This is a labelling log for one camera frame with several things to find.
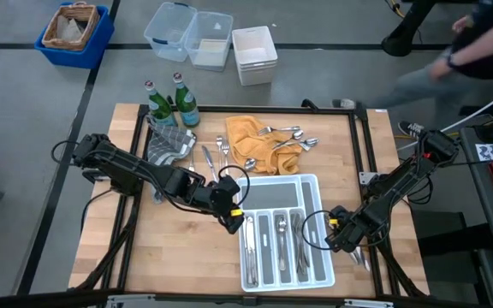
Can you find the black aluminium rig frame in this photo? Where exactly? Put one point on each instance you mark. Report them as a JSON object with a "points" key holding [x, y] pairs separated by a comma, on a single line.
{"points": [[251, 109]]}

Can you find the black stand foot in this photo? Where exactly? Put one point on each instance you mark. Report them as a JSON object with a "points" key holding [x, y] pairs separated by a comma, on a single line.
{"points": [[400, 43]]}

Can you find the clear tub with blue latches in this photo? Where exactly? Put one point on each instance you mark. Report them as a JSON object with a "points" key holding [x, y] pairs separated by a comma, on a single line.
{"points": [[161, 43]]}

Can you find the large silver spoon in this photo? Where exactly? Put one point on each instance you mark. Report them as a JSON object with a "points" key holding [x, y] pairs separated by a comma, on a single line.
{"points": [[281, 221]]}

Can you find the silver teaspoon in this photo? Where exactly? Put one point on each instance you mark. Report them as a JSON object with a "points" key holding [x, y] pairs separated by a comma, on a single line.
{"points": [[280, 248]]}

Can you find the black desk base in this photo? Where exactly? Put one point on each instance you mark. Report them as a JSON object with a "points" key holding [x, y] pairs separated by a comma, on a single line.
{"points": [[443, 239]]}

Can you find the clear plastic tub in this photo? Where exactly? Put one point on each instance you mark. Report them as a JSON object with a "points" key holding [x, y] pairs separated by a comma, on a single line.
{"points": [[210, 51]]}

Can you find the blue plastic bin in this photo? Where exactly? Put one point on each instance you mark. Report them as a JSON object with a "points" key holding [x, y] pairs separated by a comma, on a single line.
{"points": [[79, 60]]}

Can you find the white plastic cutlery tray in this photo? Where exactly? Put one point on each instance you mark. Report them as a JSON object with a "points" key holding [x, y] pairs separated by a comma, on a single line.
{"points": [[268, 197]]}

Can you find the yellow kitchen towel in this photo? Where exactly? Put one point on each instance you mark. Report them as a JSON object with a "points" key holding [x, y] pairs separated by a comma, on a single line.
{"points": [[251, 145]]}

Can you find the black side desk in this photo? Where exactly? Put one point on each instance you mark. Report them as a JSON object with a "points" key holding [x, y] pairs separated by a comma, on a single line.
{"points": [[486, 205]]}

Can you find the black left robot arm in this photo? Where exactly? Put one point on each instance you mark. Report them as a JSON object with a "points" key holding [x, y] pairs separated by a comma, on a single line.
{"points": [[144, 170]]}

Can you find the brown wicker basket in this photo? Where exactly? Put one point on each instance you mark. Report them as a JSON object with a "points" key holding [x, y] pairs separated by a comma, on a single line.
{"points": [[67, 46]]}

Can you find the silver metal bracket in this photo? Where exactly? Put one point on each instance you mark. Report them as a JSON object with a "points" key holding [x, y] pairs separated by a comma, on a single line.
{"points": [[368, 303], [131, 301]]}

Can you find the grey mounting plate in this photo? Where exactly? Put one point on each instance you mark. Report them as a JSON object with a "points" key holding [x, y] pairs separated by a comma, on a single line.
{"points": [[363, 179]]}

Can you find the person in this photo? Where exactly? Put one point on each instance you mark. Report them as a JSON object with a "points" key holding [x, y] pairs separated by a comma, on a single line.
{"points": [[486, 45]]}

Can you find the grey checked kitchen towel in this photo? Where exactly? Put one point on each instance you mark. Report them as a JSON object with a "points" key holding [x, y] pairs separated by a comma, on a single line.
{"points": [[169, 145]]}

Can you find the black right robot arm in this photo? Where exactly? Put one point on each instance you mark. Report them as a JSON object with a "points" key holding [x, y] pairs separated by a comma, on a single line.
{"points": [[400, 179]]}

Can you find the white square plastic bin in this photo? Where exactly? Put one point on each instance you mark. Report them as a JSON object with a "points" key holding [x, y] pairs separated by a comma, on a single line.
{"points": [[255, 55]]}

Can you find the green glass water bottle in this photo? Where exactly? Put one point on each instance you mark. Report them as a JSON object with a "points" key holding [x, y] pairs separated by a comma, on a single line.
{"points": [[160, 109], [186, 104]]}

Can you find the crumpled clear plastic bag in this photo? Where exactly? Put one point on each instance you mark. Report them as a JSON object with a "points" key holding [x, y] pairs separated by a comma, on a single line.
{"points": [[69, 30]]}

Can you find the black curved clamp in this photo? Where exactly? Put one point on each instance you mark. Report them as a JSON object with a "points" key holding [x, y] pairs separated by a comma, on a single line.
{"points": [[308, 102]]}

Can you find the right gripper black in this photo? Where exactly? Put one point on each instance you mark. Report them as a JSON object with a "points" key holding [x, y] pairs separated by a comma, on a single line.
{"points": [[353, 226]]}

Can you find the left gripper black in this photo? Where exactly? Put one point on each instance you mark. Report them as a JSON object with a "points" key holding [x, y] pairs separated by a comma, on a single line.
{"points": [[221, 194]]}

